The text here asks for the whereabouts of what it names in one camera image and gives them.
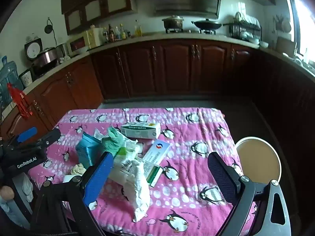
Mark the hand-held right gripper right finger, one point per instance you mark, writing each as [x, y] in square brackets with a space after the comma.
[221, 174]

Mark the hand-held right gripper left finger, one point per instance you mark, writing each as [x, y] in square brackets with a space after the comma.
[98, 177]

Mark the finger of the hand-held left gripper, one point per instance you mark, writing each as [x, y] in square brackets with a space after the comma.
[27, 134]
[49, 137]

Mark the blue packet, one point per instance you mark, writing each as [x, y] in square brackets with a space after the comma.
[86, 150]

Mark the white round bin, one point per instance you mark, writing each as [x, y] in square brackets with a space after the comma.
[258, 162]

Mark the green tissue pack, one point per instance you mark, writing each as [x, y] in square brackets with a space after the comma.
[115, 137]

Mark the white green medicine box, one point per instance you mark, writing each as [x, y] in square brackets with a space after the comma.
[140, 130]

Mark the person's left hand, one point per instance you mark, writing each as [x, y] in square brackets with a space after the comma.
[6, 192]

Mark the crumpled tissue ball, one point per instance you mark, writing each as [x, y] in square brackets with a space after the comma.
[78, 169]

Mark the white paper piece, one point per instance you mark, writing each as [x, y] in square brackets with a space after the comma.
[71, 178]

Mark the red tassel ornament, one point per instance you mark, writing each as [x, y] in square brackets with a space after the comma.
[21, 100]

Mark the clear plastic wrapper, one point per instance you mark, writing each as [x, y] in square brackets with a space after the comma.
[99, 134]

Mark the crumpled white plastic bag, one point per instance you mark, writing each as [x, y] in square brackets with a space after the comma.
[139, 191]

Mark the pink penguin blanket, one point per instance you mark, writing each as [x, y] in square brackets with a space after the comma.
[187, 137]

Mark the printed white mug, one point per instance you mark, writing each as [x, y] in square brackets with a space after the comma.
[25, 78]

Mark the green striped white box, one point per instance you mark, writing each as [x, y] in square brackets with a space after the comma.
[155, 175]

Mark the blue water jug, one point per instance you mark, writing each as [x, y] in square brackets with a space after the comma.
[9, 76]

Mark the white box with round logo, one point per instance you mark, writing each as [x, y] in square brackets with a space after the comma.
[157, 152]

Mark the silver rice cooker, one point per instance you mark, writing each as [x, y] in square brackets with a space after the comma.
[45, 60]

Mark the white dial kitchen scale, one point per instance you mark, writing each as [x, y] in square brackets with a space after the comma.
[33, 49]

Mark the white microwave oven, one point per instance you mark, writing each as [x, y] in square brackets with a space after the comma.
[77, 44]

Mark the cream small drawer box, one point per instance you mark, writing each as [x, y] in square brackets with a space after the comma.
[94, 38]

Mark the small dark bottle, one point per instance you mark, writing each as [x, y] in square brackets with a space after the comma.
[105, 35]

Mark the brown kitchen base cabinets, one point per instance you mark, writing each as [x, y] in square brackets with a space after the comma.
[172, 66]

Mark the dark sauce bottle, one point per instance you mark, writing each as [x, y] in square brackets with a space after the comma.
[111, 33]

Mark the clear bottle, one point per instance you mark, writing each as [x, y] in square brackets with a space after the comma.
[117, 34]

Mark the yellow cap bottle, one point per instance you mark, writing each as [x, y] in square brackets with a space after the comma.
[122, 33]

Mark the cooking oil bottle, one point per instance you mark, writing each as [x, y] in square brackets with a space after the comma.
[138, 29]

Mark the gas stove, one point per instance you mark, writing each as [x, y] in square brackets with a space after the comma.
[189, 31]

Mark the dish rack with dishes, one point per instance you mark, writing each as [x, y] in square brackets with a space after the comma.
[244, 27]

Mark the black wok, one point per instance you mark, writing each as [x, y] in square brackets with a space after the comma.
[206, 24]

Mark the dark cooking pot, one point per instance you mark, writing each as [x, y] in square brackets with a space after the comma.
[173, 22]

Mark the window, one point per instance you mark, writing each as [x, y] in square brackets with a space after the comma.
[304, 24]

